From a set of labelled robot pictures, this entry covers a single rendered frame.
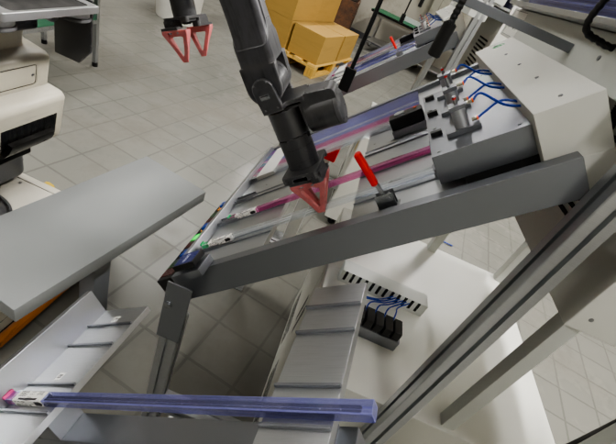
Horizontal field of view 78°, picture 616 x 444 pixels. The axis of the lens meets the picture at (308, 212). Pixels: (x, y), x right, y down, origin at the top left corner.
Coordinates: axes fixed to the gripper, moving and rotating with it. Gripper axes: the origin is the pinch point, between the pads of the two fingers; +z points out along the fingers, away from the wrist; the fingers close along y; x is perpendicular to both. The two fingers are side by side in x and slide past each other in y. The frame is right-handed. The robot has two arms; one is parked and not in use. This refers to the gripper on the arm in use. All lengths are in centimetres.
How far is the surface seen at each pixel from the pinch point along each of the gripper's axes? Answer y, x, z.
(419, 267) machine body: 43, -9, 52
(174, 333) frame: -14.4, 34.6, 14.0
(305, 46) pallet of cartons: 422, 96, -2
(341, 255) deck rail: -10.6, -4.0, 4.5
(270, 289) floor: 67, 63, 71
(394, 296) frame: 20.2, -3.5, 42.9
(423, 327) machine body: 16, -9, 52
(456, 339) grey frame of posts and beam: -13.4, -19.0, 23.7
